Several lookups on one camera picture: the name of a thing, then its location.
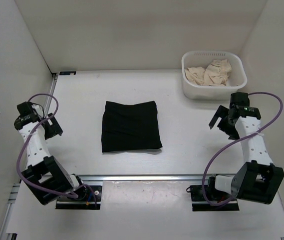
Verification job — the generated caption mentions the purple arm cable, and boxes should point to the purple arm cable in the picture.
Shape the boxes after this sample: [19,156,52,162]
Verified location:
[201,91,284,207]
[16,93,97,208]

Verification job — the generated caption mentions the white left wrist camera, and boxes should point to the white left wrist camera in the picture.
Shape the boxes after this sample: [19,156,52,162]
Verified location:
[32,104,45,118]

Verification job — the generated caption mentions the beige trousers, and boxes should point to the beige trousers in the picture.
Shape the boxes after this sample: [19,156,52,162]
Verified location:
[185,59,232,87]

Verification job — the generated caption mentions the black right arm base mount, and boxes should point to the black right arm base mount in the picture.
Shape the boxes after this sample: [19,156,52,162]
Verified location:
[186,185,240,212]

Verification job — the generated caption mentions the white plastic laundry basket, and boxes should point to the white plastic laundry basket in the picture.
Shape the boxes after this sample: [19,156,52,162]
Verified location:
[181,50,247,100]

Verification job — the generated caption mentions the dark label sticker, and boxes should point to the dark label sticker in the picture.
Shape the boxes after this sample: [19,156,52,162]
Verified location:
[59,71,76,76]

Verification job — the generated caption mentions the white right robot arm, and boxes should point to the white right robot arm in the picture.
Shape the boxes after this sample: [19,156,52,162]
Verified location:
[202,92,284,206]

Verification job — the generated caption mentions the black trousers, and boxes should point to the black trousers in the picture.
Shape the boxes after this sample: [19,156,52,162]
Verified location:
[101,101,162,153]

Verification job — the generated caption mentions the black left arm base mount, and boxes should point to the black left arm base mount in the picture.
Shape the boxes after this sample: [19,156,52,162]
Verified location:
[55,184,102,211]

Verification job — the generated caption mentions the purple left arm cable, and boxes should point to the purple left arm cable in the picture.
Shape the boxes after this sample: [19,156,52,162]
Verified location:
[16,93,97,208]

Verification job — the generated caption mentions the aluminium table edge rail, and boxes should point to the aluminium table edge rail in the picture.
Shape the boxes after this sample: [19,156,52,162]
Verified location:
[79,174,203,183]

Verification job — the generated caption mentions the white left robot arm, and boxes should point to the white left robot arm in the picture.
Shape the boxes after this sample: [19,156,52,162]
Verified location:
[14,101,87,201]

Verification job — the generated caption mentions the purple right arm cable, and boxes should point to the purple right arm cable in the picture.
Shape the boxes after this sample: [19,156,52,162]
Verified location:
[201,91,284,207]

